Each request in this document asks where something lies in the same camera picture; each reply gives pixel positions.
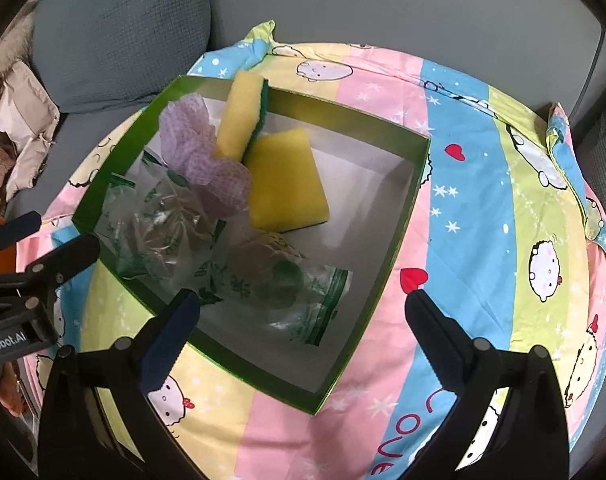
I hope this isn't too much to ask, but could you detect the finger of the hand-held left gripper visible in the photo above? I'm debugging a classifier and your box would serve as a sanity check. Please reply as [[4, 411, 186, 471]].
[[25, 234, 101, 286], [0, 211, 42, 251]]

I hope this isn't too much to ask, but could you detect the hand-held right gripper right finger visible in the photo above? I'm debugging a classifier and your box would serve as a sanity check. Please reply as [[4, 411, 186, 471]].
[[405, 289, 570, 480]]

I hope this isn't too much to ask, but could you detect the grey throw pillow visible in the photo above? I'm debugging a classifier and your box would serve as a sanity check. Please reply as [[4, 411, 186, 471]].
[[570, 77, 606, 221]]

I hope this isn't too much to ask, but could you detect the grey sofa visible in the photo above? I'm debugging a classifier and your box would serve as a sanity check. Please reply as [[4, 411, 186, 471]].
[[3, 0, 606, 221]]

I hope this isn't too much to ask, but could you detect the green printed plastic bag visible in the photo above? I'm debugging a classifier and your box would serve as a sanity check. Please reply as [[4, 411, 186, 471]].
[[103, 172, 218, 293], [198, 232, 354, 347], [140, 152, 218, 231]]

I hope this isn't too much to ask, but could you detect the green cardboard box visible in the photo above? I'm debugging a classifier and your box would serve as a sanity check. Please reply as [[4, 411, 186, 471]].
[[72, 74, 432, 416]]

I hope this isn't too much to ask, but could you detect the cartoon printed blanket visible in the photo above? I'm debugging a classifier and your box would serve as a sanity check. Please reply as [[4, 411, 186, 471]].
[[18, 20, 606, 480]]

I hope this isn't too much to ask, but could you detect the plain yellow sponge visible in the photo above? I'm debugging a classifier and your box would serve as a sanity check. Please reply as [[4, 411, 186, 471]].
[[243, 127, 331, 233]]

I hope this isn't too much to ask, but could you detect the purple mesh bath pouf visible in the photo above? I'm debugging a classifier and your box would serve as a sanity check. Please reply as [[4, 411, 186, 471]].
[[159, 95, 254, 213]]

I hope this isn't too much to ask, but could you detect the smartphone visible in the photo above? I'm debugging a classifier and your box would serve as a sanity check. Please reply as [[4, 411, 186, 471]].
[[0, 360, 40, 463]]

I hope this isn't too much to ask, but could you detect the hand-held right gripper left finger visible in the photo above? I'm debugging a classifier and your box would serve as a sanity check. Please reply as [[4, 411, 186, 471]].
[[38, 287, 201, 480]]

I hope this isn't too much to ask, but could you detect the yellow sponge green scouring pad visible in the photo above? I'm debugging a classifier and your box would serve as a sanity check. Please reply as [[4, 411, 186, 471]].
[[214, 70, 271, 163]]

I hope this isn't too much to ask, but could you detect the beige fur-hooded down jacket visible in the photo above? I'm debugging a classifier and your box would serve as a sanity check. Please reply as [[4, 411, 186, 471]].
[[0, 0, 61, 201]]

